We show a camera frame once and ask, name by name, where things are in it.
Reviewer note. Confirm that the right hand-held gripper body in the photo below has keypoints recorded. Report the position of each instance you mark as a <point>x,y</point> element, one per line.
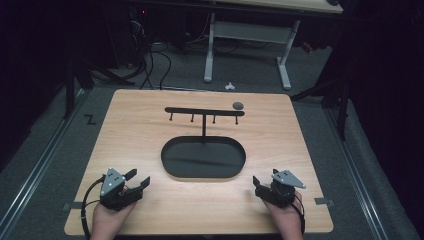
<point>281,191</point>

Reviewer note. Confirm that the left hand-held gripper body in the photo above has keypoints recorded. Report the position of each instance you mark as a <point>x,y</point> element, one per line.
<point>115,195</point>

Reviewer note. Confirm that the person's left hand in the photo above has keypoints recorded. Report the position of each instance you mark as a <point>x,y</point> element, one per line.
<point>108,221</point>

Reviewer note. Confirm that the person's right hand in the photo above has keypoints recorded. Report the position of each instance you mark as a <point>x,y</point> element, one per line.
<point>286,221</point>

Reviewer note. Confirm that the grey tape strip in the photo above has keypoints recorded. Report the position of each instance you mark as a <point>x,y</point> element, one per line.
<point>71,206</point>
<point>323,201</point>

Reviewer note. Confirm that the black hook stand with tray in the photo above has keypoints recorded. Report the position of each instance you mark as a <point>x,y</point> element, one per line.
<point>203,156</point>

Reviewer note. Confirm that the dark round disc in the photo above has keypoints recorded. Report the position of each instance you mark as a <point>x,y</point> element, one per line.
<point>237,106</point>

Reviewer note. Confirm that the small white scrap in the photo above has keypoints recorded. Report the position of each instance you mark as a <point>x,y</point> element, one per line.
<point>229,86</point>

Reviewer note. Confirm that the black metal stand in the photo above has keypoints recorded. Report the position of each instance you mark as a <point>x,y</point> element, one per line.
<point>340,96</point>
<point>71,83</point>

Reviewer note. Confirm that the white-framed desk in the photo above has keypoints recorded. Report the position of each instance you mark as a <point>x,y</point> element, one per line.
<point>253,31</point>

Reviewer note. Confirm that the metal floor rail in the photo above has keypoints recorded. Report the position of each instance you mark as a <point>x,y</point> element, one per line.
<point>36,173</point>
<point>356,173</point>

